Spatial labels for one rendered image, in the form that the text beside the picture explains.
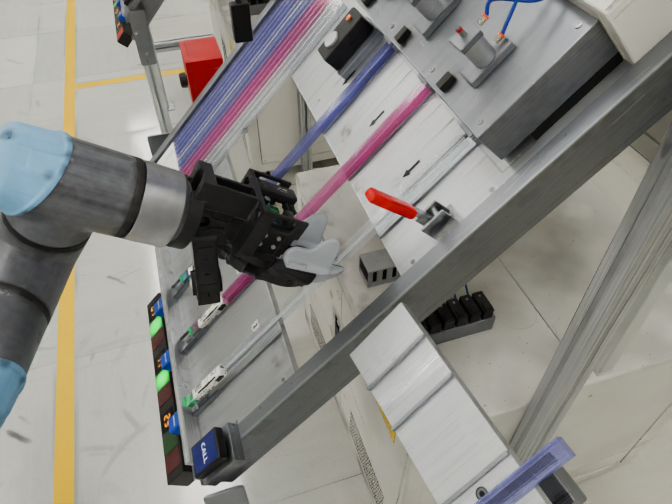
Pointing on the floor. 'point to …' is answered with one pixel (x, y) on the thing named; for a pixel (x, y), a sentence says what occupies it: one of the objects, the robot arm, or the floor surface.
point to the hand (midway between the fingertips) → (328, 266)
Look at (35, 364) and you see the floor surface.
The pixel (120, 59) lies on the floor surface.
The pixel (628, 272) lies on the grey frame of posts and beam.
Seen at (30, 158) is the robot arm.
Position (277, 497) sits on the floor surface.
